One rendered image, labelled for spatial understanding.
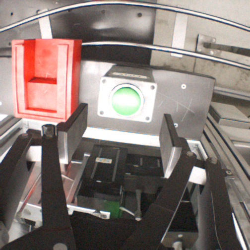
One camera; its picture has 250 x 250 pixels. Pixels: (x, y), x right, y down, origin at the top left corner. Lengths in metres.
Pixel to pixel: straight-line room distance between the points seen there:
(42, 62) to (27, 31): 0.31
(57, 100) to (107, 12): 0.35
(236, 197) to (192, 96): 0.21
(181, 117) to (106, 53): 0.32
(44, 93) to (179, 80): 0.26
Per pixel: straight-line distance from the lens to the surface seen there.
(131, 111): 0.28
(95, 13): 0.64
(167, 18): 1.32
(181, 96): 0.41
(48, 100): 0.40
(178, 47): 0.50
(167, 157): 0.17
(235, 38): 1.45
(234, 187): 0.36
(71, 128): 0.17
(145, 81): 0.28
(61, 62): 0.36
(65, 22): 0.66
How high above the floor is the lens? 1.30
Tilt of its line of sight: 66 degrees down
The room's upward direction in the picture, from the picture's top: 171 degrees counter-clockwise
